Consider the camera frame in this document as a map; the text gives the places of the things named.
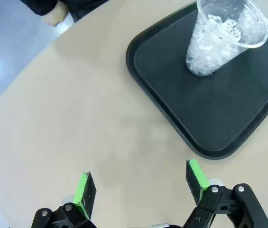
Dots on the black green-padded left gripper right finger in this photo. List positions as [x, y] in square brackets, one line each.
[197, 180]

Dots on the black plastic serving tray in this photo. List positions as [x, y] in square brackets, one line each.
[219, 114]

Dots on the person's right hand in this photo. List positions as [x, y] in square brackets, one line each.
[56, 15]

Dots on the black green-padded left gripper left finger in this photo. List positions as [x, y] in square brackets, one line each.
[86, 197]

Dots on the person in black jacket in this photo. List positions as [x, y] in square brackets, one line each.
[84, 7]

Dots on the person's right forearm black sleeve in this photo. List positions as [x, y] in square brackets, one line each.
[41, 7]

